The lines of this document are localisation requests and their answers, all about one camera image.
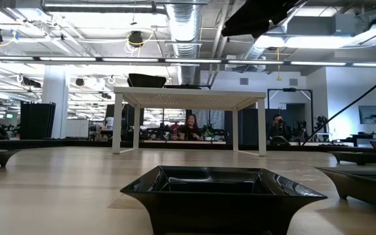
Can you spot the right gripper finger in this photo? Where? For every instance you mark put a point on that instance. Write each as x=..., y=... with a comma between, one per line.
x=246, y=29

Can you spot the grey ceiling air unit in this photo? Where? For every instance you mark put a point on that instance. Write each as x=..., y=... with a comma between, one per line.
x=322, y=24

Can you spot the long ceiling light strip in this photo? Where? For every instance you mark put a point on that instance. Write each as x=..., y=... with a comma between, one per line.
x=191, y=61

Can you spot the person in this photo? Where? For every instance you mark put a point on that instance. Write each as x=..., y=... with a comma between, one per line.
x=277, y=129
x=190, y=129

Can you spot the small green office plant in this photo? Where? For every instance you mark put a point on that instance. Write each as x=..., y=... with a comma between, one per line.
x=207, y=132

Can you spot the dark computer monitor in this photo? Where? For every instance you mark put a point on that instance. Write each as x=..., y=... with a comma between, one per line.
x=370, y=114

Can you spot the white plastic container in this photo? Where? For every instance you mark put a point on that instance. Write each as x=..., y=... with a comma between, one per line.
x=109, y=123

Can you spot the white building column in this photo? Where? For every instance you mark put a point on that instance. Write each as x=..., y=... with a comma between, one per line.
x=54, y=104

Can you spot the grey wall air vent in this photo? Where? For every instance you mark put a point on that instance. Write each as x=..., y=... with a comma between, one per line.
x=293, y=82
x=244, y=81

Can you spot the black gantry frame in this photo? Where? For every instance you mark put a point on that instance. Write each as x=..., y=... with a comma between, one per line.
x=289, y=89

